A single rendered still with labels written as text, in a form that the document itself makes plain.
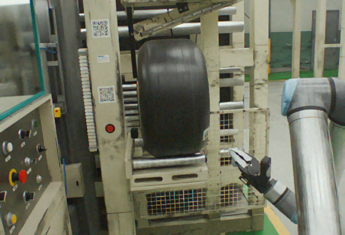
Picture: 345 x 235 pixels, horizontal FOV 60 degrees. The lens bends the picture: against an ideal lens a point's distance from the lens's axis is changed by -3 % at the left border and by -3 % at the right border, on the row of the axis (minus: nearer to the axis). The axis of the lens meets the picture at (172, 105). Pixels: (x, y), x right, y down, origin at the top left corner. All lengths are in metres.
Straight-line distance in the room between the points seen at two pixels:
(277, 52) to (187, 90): 10.31
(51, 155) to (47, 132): 0.10
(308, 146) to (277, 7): 10.72
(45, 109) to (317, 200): 0.99
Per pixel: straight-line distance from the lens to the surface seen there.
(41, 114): 1.29
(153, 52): 1.30
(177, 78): 1.22
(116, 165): 1.50
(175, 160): 1.41
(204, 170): 1.43
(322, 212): 0.86
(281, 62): 11.54
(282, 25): 11.58
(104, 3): 1.38
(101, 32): 1.38
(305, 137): 0.91
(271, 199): 1.27
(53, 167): 1.36
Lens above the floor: 1.47
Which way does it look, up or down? 13 degrees down
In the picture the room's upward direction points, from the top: 3 degrees counter-clockwise
